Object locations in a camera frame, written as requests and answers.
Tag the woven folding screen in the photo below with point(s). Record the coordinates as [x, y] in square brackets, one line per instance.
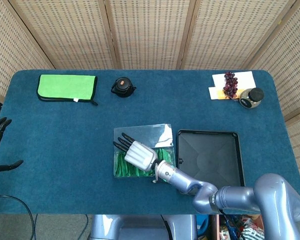
[150, 32]

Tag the blue-grey robot torso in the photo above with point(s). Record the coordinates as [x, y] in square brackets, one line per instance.
[140, 227]

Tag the bunch of dark red grapes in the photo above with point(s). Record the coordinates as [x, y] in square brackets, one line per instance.
[230, 85]

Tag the red storage crate with clutter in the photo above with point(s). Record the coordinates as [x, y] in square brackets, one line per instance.
[230, 228]

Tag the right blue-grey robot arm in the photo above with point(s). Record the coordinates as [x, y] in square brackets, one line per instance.
[230, 197]

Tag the black teapot with orange knob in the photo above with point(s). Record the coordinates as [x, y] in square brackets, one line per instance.
[123, 87]

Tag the black plastic tray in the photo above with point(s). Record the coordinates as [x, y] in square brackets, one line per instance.
[210, 160]

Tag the blue table cloth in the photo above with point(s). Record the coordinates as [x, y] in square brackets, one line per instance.
[65, 150]

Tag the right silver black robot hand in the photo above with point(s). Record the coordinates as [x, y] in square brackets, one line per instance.
[141, 156]

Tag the large white paper napkin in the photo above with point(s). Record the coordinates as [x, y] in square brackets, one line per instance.
[245, 78]

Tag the green cloth with black trim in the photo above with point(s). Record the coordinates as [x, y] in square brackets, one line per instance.
[65, 86]

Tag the glass jar with black lid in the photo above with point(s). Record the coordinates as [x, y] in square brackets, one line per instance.
[251, 98]

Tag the small white paper napkin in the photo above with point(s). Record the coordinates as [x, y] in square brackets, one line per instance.
[213, 93]

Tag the clear plastic box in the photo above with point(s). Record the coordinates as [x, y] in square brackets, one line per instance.
[150, 135]

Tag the green tea packets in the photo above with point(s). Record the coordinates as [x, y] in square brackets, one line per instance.
[171, 156]

